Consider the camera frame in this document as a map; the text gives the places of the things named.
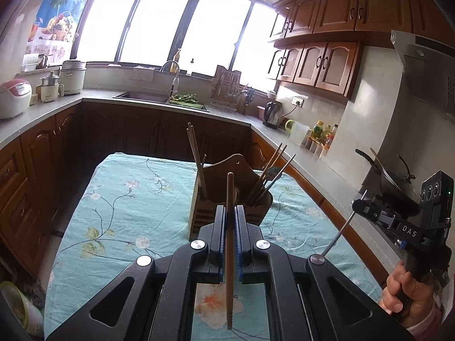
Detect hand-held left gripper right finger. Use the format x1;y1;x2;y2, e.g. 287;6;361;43
234;205;415;341

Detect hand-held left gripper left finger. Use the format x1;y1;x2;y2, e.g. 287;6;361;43
46;205;227;341

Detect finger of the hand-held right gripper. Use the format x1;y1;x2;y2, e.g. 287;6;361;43
352;199;378;221

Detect wooden chopstick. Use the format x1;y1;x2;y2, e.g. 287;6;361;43
225;172;236;330
248;144;283;203
187;122;209;200
251;145;288;204
191;124;207;199

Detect metal chopstick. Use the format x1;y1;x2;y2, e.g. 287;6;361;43
256;154;296;205
321;190;369;258

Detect wooden utensil holder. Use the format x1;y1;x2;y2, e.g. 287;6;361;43
188;154;274;241

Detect person's right hand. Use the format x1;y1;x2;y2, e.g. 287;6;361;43
379;259;446;328

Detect black wok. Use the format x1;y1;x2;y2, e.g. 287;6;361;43
355;147;421;201

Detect row of seasoning jars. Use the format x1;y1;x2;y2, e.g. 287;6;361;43
303;136;330;157

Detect teal floral tablecloth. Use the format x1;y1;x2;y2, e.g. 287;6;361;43
43;152;384;341

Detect steel electric kettle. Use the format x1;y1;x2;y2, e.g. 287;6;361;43
262;101;284;129

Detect knife block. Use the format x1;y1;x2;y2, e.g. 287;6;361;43
239;83;255;115

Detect green basket of vegetables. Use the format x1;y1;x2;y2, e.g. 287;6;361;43
168;93;207;110

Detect steel range hood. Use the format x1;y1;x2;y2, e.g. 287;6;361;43
390;30;455;123

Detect wooden dish rack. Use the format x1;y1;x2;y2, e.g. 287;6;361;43
209;65;243;109

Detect kitchen sink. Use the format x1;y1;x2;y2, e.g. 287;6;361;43
113;91;171;105

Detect curved metal faucet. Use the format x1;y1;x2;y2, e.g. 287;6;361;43
160;60;180;97

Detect white cloth on windowsill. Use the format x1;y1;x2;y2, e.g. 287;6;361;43
129;65;156;81

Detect wooden base cabinets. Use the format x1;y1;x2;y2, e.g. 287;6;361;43
0;99;404;285

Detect green rimmed bowl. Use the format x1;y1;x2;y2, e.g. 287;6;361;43
0;280;34;332

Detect large white cooker pot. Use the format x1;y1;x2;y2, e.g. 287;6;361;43
59;59;88;96

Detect kitchen window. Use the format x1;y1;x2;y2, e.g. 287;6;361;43
73;0;280;93

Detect small white electric pot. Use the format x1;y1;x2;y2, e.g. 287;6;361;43
39;71;65;103

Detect white and red rice cooker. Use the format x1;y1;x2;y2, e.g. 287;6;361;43
0;78;33;120

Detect clear jug with green handle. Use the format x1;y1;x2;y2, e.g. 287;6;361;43
285;118;310;145

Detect wooden wall cabinets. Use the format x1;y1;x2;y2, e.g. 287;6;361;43
267;0;455;101

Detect fruit wall poster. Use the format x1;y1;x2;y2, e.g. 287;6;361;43
26;0;99;56

